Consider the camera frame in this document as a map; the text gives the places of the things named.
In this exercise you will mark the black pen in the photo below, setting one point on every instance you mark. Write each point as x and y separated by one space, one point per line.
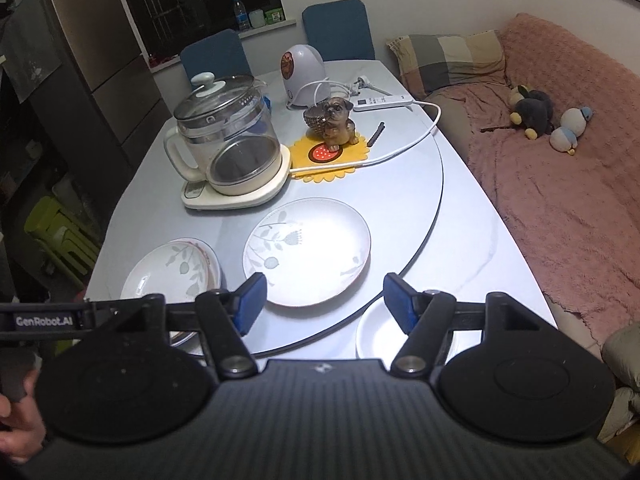
376 135

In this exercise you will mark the glass kettle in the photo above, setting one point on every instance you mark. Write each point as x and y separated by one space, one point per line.
225 130

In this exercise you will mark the green container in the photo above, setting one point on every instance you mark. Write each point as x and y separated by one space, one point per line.
274 16

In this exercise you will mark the clear water bottle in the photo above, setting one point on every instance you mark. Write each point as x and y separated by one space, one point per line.
241 12

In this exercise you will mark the blue penguin plush toy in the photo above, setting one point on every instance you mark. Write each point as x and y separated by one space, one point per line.
570 132

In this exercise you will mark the person's left hand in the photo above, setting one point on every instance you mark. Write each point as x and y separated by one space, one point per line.
25 435

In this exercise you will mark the beige cushion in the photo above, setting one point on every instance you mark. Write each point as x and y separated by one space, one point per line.
622 360

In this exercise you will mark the white round appliance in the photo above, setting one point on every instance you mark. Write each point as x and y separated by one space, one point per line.
300 70

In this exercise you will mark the plaid pillow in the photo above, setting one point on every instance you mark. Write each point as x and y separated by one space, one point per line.
450 60

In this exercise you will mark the small woven basket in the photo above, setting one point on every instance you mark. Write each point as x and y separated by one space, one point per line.
315 120

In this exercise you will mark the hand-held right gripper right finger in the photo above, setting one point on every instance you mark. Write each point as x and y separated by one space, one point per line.
400 305

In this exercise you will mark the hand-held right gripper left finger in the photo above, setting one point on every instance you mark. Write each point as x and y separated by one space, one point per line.
249 305

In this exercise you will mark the flower-patterned white plate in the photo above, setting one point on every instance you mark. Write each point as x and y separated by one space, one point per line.
310 250

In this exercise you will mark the brown dog figurine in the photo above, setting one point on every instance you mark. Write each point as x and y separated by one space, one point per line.
337 122

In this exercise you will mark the white plug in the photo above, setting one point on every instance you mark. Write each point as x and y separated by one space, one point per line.
362 81

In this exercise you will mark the white cup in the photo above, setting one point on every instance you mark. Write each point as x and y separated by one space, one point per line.
257 19

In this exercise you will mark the yellow sunflower mat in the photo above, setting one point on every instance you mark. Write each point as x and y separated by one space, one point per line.
345 165

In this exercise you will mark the grey table turntable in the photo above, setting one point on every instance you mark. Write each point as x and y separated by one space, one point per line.
400 200

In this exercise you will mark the stack of plain white plates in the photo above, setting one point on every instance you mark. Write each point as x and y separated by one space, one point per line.
375 330

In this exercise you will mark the dark plush toy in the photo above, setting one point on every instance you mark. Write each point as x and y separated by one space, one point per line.
532 112

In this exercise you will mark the brown refrigerator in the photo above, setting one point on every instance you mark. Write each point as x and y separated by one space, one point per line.
100 60

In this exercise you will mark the white power strip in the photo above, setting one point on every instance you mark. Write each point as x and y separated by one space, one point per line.
382 102

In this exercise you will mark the dark window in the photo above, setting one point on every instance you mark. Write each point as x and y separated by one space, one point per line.
190 0

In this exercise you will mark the blue chair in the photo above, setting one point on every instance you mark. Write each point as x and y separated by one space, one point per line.
340 30
215 55

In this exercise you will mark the brown-rimmed leaf plate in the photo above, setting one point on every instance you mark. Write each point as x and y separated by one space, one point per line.
165 270

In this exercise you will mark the green plastic stool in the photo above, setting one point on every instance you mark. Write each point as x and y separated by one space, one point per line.
55 230

